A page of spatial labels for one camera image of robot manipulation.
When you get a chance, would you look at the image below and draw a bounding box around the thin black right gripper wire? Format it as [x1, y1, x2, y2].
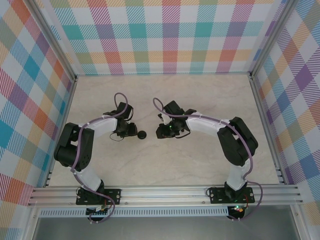
[174, 129, 191, 140]

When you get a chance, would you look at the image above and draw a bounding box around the thin black gripper wire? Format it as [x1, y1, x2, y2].
[109, 131, 125, 143]
[174, 129, 191, 140]

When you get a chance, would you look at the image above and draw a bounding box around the thin black left gripper wire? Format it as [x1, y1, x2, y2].
[109, 131, 125, 143]

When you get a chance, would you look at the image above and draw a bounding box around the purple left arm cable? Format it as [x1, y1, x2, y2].
[70, 92, 133, 224]

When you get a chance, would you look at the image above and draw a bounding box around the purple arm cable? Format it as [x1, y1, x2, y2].
[152, 97, 264, 222]
[70, 92, 133, 224]

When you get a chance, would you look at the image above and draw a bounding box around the aluminium table side rail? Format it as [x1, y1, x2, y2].
[249, 74, 286, 187]
[44, 76, 79, 188]

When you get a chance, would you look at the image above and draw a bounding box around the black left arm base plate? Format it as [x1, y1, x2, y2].
[75, 188, 123, 206]

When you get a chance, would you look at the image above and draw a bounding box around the long aluminium base rail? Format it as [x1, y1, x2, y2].
[26, 185, 304, 207]

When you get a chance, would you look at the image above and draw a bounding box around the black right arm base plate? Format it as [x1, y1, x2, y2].
[208, 186, 256, 205]

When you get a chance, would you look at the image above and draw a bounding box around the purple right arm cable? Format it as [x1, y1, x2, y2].
[152, 97, 264, 222]

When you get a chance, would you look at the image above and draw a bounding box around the slotted grey cable duct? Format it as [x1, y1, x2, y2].
[39, 206, 230, 218]

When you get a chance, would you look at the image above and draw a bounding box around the aluminium frame post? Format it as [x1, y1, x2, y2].
[29, 0, 78, 82]
[248, 0, 298, 81]

